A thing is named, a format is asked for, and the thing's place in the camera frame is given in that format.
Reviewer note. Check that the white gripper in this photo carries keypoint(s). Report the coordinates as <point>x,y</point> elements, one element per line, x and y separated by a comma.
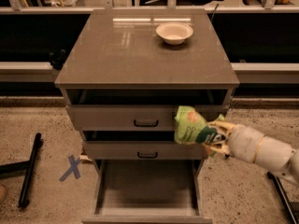
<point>245,143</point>

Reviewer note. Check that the green rice chip bag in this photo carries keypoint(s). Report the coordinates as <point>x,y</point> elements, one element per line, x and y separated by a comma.
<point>193,129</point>

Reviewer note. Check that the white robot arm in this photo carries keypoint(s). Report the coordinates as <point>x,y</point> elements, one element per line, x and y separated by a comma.
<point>277,157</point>

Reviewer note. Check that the bottom grey drawer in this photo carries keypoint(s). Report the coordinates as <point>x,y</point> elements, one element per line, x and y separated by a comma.
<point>147,192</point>

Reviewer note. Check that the grey drawer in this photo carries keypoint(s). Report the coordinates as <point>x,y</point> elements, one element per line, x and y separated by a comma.
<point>147,192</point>
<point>118,145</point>
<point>116,110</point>

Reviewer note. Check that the grey drawer cabinet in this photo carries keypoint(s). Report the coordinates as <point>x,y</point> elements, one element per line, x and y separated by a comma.
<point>118,49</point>

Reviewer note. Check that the middle grey drawer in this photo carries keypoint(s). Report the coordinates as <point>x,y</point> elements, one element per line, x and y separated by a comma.
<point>118,145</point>

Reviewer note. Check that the top grey drawer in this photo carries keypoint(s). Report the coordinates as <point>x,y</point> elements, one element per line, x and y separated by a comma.
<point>116,110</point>

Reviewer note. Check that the black stand leg right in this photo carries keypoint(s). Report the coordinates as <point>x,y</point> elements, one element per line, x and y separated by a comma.
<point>291,208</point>

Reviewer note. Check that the black stand leg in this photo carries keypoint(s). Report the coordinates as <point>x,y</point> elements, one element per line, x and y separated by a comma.
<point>27,167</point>
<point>291,208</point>

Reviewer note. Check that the white paper bowl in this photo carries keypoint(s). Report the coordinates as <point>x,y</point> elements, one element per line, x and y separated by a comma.
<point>174,33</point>

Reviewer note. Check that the blue tape cross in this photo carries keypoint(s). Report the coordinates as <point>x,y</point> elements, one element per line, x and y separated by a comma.
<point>73,168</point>

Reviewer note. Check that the black stand leg left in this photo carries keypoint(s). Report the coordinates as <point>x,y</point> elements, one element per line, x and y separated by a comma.
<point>27,167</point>

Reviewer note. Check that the black middle drawer handle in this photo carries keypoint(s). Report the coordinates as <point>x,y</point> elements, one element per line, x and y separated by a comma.
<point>152,155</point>

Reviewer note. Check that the black drawer handle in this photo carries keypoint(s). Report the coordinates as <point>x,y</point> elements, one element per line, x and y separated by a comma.
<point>152,155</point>
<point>145,123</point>

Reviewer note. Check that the black top drawer handle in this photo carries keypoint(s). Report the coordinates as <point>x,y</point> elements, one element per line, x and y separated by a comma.
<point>145,123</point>

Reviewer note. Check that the black clamp on rail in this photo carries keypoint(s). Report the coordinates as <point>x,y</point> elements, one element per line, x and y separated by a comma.
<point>57,59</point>

